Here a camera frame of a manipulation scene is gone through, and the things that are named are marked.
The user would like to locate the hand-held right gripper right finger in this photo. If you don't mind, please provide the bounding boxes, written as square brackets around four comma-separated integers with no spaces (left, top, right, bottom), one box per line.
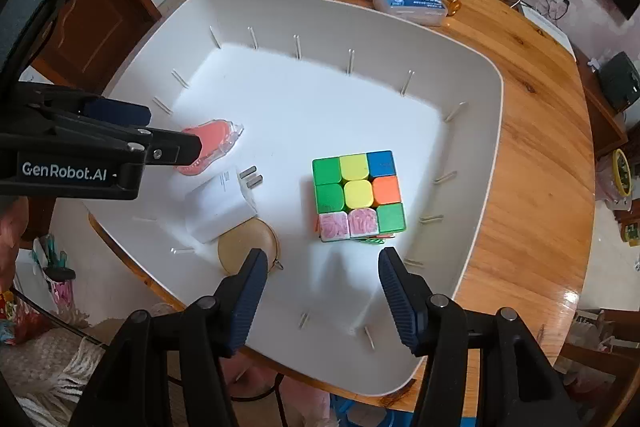
[377,247,581,427]

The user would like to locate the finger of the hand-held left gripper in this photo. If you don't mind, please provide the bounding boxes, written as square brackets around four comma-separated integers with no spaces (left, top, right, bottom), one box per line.
[27,106,204,168]
[19,81,153,128]

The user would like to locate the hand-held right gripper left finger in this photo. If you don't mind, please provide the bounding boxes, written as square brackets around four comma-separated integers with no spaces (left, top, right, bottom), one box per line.
[75,248,270,427]

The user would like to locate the colourful puzzle cube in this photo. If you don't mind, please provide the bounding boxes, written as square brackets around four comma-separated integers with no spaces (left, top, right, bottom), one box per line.
[312,150,407,246]

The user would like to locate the white plastic tray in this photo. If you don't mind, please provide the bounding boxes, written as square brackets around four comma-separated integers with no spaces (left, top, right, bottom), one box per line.
[80,0,504,398]

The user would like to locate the round beige tape measure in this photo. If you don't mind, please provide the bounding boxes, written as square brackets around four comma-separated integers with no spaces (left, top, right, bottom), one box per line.
[217,218,287,279]

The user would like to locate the white plug charger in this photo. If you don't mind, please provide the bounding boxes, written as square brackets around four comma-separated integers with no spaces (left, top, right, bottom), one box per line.
[185,164,264,244]

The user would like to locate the brown wooden door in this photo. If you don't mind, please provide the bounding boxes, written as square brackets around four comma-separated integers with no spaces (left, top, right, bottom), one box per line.
[30,0,164,90]

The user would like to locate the fringed beige blanket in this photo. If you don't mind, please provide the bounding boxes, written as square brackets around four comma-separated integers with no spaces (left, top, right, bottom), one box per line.
[0,317,132,427]

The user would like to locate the wooden television cabinet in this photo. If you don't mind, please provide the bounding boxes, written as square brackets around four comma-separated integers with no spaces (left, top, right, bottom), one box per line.
[570,42,630,158]

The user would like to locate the blue wet wipes packet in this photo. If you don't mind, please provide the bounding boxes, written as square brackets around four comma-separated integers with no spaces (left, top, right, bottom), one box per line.
[372,0,449,28]

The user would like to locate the black bag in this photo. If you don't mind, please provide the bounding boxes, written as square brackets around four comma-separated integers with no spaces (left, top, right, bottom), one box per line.
[599,51,640,110]

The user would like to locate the white set-top box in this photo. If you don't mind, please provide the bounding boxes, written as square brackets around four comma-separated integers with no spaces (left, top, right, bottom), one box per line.
[521,3,577,54]

